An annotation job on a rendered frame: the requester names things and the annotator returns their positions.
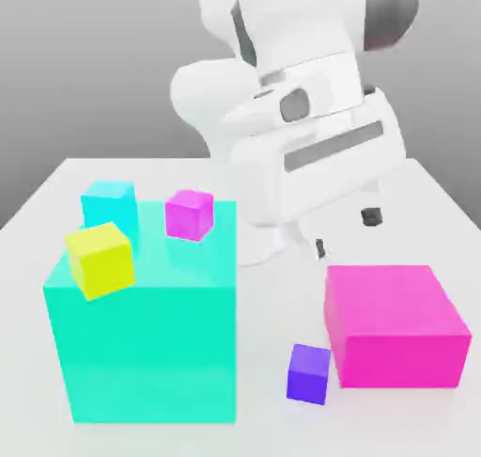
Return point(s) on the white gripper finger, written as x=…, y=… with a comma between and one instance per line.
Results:
x=372, y=210
x=313, y=239

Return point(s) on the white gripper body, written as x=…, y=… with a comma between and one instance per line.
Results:
x=338, y=171

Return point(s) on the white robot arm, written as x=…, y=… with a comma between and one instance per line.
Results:
x=293, y=20

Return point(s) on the small magenta cube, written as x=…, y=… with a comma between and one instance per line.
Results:
x=188, y=214

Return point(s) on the small purple cube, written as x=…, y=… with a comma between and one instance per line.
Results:
x=308, y=374

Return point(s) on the small cyan cube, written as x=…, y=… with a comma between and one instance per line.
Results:
x=107, y=205

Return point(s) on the small yellow cube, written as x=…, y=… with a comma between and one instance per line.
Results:
x=101, y=261

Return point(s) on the large pink box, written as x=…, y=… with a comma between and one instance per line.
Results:
x=394, y=314

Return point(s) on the large teal box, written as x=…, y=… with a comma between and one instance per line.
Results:
x=150, y=344

